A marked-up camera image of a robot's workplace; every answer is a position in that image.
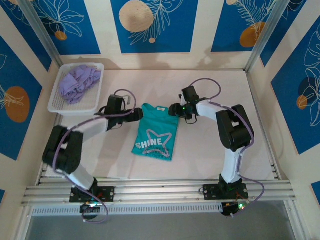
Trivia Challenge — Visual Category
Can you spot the aluminium front rail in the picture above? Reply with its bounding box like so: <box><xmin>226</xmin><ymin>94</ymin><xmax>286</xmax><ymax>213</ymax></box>
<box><xmin>21</xmin><ymin>178</ymin><xmax>298</xmax><ymax>207</ymax></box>

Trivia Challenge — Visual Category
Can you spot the white table mat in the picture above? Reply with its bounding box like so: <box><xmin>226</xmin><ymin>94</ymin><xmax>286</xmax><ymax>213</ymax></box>
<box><xmin>53</xmin><ymin>68</ymin><xmax>275</xmax><ymax>180</ymax></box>

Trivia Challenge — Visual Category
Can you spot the white plastic basket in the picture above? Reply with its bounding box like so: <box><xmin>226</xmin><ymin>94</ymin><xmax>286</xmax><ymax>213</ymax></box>
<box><xmin>47</xmin><ymin>62</ymin><xmax>105</xmax><ymax>117</ymax></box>

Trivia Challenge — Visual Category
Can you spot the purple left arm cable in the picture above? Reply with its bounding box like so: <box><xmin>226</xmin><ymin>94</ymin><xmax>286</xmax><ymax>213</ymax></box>
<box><xmin>53</xmin><ymin>89</ymin><xmax>137</xmax><ymax>225</ymax></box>

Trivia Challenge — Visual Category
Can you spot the black electronics board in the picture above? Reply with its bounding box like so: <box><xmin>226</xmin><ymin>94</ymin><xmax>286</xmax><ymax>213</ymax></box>
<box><xmin>221</xmin><ymin>201</ymin><xmax>248</xmax><ymax>216</ymax></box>
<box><xmin>79</xmin><ymin>201</ymin><xmax>102</xmax><ymax>215</ymax></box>

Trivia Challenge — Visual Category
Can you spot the purple crumpled garment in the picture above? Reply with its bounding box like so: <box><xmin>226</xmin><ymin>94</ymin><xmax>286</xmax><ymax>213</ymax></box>
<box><xmin>58</xmin><ymin>64</ymin><xmax>102</xmax><ymax>105</ymax></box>

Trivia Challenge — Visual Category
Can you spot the aluminium side rail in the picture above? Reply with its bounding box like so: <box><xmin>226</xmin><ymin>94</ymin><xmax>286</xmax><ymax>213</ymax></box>
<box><xmin>246</xmin><ymin>71</ymin><xmax>283</xmax><ymax>181</ymax></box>
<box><xmin>37</xmin><ymin>116</ymin><xmax>63</xmax><ymax>186</ymax></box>

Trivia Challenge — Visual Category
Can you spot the teal t-shirt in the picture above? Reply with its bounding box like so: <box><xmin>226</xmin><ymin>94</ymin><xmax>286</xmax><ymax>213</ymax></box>
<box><xmin>131</xmin><ymin>103</ymin><xmax>181</xmax><ymax>163</ymax></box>

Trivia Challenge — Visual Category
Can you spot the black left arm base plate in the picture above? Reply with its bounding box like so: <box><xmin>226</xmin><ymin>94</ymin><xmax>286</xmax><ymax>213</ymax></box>
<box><xmin>69</xmin><ymin>186</ymin><xmax>116</xmax><ymax>203</ymax></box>

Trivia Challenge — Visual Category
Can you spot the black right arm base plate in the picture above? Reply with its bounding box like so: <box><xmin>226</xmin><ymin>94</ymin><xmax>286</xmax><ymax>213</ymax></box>
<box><xmin>202</xmin><ymin>183</ymin><xmax>250</xmax><ymax>201</ymax></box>

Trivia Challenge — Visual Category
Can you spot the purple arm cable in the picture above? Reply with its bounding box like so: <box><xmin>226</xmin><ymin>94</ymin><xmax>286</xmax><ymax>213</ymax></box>
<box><xmin>188</xmin><ymin>78</ymin><xmax>266</xmax><ymax>218</ymax></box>
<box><xmin>53</xmin><ymin>89</ymin><xmax>137</xmax><ymax>225</ymax></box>

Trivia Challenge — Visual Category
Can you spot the aluminium corner post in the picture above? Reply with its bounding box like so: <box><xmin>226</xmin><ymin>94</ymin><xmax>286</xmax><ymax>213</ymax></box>
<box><xmin>18</xmin><ymin>0</ymin><xmax>63</xmax><ymax>68</ymax></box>
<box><xmin>244</xmin><ymin>0</ymin><xmax>293</xmax><ymax>73</ymax></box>

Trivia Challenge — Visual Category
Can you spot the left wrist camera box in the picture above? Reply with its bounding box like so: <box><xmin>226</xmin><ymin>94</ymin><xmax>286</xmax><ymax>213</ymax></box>
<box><xmin>121</xmin><ymin>94</ymin><xmax>134</xmax><ymax>106</ymax></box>

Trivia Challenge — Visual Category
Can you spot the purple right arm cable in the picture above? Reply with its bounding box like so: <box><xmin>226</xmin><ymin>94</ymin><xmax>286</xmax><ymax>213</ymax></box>
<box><xmin>188</xmin><ymin>78</ymin><xmax>266</xmax><ymax>218</ymax></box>

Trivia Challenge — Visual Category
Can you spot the white slotted cable duct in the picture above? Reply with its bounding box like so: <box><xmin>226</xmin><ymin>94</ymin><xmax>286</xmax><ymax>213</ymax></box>
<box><xmin>31</xmin><ymin>202</ymin><xmax>225</xmax><ymax>217</ymax></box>

